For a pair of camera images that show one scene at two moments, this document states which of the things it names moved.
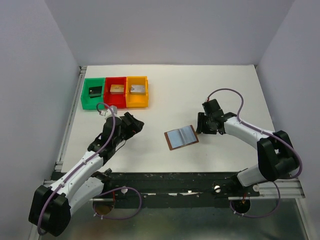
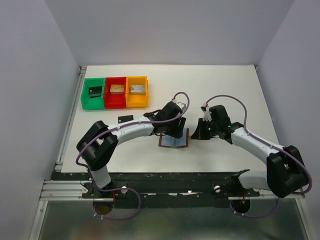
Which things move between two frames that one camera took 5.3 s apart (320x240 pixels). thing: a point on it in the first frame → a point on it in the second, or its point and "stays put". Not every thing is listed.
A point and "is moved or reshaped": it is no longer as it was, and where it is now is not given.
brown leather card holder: [179, 138] is moved or reshaped
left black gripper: [134, 127] → [178, 132]
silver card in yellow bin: [137, 88] stays put
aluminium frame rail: [36, 233] stays put
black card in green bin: [95, 91] stays put
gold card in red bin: [117, 88] stays put
